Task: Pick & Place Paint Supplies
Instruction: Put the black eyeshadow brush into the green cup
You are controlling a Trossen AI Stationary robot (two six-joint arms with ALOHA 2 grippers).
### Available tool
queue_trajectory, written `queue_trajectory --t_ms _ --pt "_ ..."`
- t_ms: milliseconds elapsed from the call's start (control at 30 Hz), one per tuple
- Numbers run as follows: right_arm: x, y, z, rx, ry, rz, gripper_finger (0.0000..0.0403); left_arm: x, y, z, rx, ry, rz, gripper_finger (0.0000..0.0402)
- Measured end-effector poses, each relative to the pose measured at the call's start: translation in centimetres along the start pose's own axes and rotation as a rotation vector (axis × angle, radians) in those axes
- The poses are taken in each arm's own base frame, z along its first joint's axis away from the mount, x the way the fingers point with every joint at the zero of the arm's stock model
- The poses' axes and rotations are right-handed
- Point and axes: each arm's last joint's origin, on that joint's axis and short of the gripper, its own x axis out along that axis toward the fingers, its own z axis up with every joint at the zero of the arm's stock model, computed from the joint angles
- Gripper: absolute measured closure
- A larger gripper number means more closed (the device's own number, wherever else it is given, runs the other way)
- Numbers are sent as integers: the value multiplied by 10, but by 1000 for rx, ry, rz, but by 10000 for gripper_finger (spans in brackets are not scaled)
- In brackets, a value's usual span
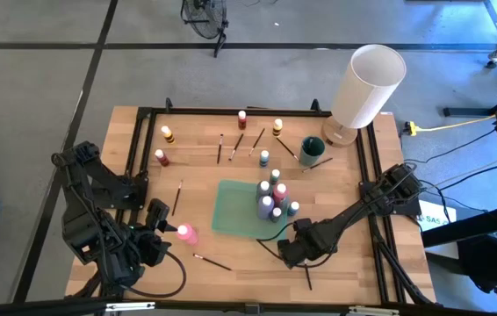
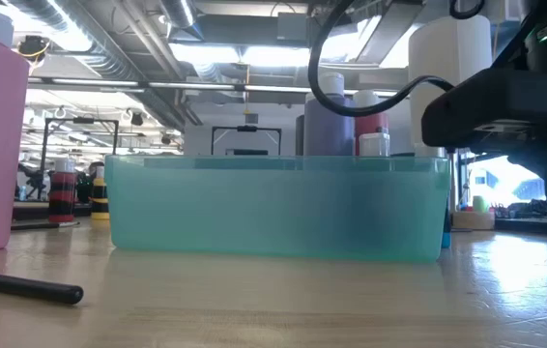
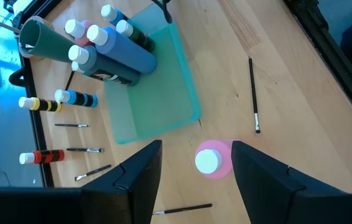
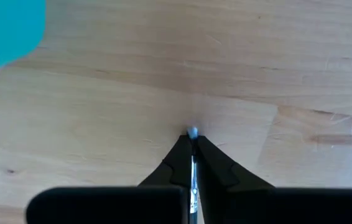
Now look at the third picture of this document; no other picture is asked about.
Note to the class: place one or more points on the small red paint bottle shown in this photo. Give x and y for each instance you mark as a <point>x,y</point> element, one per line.
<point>45,156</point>

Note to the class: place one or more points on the dark green cup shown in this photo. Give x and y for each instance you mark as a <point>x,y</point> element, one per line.
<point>48,42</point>

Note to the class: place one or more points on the large purple paint bottle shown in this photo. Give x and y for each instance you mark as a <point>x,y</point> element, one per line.
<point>126,51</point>

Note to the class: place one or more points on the large grey paint bottle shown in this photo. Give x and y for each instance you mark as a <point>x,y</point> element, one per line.
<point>107,67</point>

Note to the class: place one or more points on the small yellow paint bottle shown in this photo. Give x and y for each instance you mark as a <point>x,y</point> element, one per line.
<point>42,105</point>

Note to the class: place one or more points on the teal plastic tray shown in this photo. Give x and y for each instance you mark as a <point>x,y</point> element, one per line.
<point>160,102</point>

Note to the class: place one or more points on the small light blue paint bottle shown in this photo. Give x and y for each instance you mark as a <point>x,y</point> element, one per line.
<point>109,12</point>

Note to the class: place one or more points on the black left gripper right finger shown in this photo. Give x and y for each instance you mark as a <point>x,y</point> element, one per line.
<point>269,186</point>

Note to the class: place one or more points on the large red paint bottle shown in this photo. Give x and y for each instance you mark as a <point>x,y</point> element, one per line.
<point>75,28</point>

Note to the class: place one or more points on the small dark green paint bottle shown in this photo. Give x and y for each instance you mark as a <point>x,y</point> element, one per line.
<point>138,37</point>

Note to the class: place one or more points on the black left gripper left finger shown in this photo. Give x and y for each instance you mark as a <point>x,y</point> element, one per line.
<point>126,193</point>

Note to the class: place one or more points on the large pink paint bottle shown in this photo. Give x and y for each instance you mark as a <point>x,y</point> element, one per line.
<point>208,161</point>

